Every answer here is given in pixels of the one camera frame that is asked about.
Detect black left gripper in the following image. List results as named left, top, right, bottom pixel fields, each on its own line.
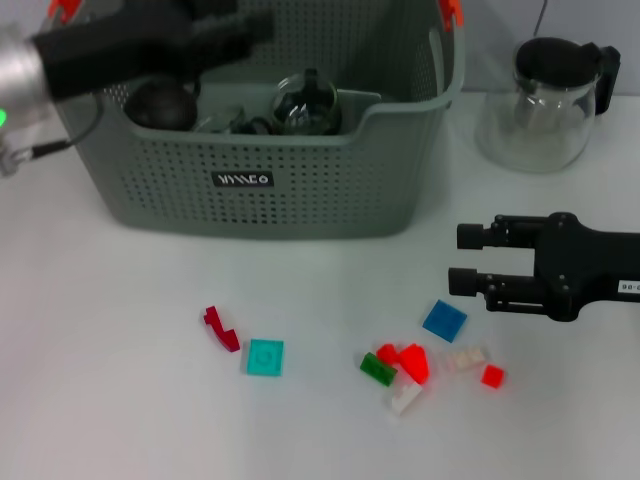
left=31, top=0, right=277, bottom=102

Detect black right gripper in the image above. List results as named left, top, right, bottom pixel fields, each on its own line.
left=447, top=211, right=640, bottom=323

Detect glass teacup black sleeve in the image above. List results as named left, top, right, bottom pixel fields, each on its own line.
left=192, top=104, right=246, bottom=134
left=232, top=115, right=274, bottom=135
left=269, top=69, right=344, bottom=136

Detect grey perforated storage bin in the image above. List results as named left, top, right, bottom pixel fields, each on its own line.
left=29, top=0, right=466, bottom=241

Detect blue square brick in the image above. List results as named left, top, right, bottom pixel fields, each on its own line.
left=422, top=299, right=469, bottom=344

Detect white plastic brick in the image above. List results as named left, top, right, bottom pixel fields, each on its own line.
left=442, top=345, right=490, bottom=375
left=383, top=382, right=424, bottom=417

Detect dark clay teapot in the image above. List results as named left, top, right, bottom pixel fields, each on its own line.
left=123, top=77, right=201, bottom=132

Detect red slope brick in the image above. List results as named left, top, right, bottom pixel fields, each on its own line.
left=397, top=343, right=431, bottom=386

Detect small red square brick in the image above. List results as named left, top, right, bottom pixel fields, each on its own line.
left=480, top=364, right=505, bottom=389

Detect dark green plastic brick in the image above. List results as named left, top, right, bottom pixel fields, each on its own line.
left=358, top=352, right=399, bottom=387

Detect glass pitcher black lid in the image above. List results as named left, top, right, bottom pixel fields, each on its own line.
left=473, top=35, right=622, bottom=174

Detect teal square brick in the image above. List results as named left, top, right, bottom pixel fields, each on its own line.
left=245, top=338, right=285, bottom=377

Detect dark red curved brick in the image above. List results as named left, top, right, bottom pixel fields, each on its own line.
left=202, top=305, right=241, bottom=354

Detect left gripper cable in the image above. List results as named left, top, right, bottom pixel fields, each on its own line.
left=0, top=97, right=104, bottom=176

